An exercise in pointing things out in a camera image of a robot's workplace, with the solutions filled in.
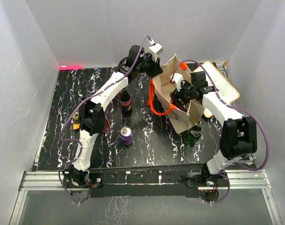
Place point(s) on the purple soda can front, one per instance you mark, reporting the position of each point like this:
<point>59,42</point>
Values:
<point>126,134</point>

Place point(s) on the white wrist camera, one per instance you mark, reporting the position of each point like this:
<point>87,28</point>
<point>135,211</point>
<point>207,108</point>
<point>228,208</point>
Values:
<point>176,79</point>
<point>155,49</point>

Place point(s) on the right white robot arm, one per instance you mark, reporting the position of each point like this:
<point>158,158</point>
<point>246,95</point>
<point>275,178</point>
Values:
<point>238,138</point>

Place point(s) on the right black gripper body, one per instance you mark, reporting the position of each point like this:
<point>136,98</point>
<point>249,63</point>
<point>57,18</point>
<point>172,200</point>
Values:
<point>185,94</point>

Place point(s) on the red cola can left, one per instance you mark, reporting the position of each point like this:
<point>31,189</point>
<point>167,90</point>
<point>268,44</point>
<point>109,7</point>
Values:
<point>107,126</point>

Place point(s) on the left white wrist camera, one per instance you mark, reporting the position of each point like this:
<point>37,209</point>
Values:
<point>155,49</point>

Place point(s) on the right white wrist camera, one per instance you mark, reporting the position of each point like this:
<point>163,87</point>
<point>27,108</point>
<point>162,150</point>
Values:
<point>176,79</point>

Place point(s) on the beige canvas bag orange handles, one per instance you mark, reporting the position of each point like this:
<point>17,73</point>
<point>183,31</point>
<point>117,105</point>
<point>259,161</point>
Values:
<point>166,96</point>

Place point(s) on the yellow bow-shaped sponge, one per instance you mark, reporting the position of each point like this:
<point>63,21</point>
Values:
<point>76,126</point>

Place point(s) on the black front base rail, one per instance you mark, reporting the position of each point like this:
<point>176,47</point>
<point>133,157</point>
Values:
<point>191,181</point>

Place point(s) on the pink marker strip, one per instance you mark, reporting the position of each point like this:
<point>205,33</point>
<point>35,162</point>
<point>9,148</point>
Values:
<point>62,68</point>

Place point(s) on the green glass bottle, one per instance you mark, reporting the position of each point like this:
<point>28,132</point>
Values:
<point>193,134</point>

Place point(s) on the white board wooden frame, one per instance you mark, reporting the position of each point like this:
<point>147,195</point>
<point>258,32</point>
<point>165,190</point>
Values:
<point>227,92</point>

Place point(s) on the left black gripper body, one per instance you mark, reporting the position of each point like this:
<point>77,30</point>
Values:
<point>149,65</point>

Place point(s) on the yellow tape roll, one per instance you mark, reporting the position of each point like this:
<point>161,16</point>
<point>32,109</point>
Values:
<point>76,116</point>

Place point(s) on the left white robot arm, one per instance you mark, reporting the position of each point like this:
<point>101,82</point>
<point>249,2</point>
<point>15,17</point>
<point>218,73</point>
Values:
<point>92,111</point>

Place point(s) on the glass cola bottle red cap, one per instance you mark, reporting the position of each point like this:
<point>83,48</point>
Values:
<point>125,101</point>

